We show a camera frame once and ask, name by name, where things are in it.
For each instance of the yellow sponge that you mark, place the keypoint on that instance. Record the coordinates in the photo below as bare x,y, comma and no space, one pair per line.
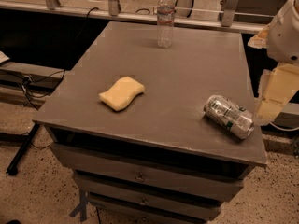
121,93

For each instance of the black floor stand leg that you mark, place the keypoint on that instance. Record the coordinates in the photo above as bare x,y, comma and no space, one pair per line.
13,167

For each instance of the clear plastic water bottle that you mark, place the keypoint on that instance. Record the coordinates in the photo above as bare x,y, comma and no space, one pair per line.
165,23

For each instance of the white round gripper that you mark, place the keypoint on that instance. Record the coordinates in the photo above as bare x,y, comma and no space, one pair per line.
285,34

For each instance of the silver 7up soda can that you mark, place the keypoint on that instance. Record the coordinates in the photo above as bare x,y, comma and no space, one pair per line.
230,116

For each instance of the grey drawer cabinet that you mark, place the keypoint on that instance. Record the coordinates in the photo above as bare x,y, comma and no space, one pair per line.
161,158

